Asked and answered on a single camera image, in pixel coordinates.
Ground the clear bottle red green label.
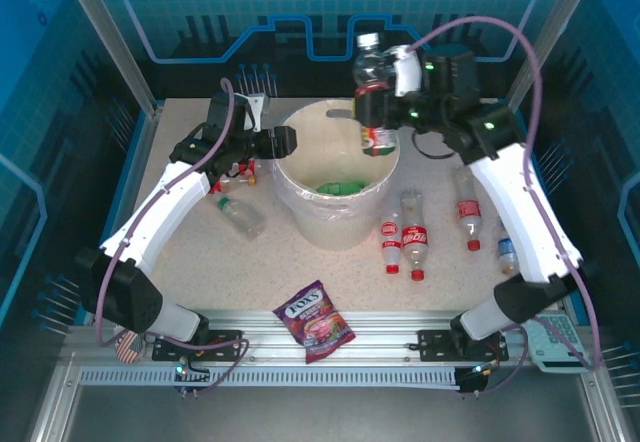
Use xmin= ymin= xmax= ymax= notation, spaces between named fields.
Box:
xmin=351 ymin=31 xmax=401 ymax=158

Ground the clear ribbed bottle green cap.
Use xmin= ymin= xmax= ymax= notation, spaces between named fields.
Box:
xmin=214 ymin=195 xmax=267 ymax=241

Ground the small cola bottle round logo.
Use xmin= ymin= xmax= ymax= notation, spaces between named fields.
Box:
xmin=378 ymin=199 xmax=404 ymax=276

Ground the large cola bottle red label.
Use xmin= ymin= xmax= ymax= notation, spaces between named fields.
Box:
xmin=398 ymin=189 xmax=432 ymax=282

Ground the clear bottle blue label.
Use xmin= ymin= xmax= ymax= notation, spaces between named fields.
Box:
xmin=495 ymin=219 xmax=522 ymax=276

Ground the white plastic bin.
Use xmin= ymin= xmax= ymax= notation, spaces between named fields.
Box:
xmin=272 ymin=96 xmax=401 ymax=253

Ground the green plastic bottle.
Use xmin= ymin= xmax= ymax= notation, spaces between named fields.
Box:
xmin=314 ymin=179 xmax=367 ymax=197

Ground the purple candy bag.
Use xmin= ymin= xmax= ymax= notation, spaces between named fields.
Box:
xmin=272 ymin=279 xmax=357 ymax=366

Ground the flag sticker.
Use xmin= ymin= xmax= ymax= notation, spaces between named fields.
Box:
xmin=113 ymin=329 xmax=146 ymax=364

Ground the left black controller board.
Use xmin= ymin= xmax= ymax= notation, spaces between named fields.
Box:
xmin=172 ymin=359 xmax=214 ymax=401

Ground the black controller board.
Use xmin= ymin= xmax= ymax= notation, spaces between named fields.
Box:
xmin=455 ymin=361 xmax=490 ymax=398
xmin=172 ymin=359 xmax=214 ymax=401

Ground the right black controller board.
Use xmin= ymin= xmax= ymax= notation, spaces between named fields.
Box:
xmin=455 ymin=361 xmax=490 ymax=398

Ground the pale green calculator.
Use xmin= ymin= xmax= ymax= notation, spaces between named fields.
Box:
xmin=522 ymin=311 xmax=590 ymax=374

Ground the black cable loop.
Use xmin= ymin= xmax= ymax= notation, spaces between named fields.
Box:
xmin=410 ymin=129 xmax=464 ymax=161

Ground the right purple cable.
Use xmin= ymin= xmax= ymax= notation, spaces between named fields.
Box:
xmin=407 ymin=15 xmax=604 ymax=398

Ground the purple cable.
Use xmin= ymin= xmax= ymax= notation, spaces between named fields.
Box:
xmin=407 ymin=15 xmax=604 ymax=398
xmin=92 ymin=77 xmax=250 ymax=396

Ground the right aluminium frame post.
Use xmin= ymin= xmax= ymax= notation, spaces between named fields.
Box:
xmin=504 ymin=0 xmax=606 ymax=111

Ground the aluminium frame post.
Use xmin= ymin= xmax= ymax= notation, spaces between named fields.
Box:
xmin=504 ymin=0 xmax=606 ymax=111
xmin=55 ymin=0 xmax=164 ymax=119

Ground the left aluminium frame post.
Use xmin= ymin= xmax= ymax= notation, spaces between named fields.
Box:
xmin=55 ymin=0 xmax=164 ymax=119

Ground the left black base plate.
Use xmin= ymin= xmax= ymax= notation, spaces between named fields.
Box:
xmin=151 ymin=328 xmax=245 ymax=363

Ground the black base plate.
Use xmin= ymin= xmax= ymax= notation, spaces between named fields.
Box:
xmin=416 ymin=328 xmax=510 ymax=363
xmin=151 ymin=328 xmax=245 ymax=363

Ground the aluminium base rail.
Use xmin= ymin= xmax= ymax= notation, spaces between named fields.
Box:
xmin=64 ymin=309 xmax=576 ymax=366

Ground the white slotted cable duct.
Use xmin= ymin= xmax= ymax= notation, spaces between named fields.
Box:
xmin=78 ymin=365 xmax=464 ymax=389

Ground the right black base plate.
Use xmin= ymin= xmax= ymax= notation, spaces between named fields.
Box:
xmin=416 ymin=328 xmax=510 ymax=363

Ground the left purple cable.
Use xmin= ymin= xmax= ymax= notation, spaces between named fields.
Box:
xmin=92 ymin=77 xmax=250 ymax=396

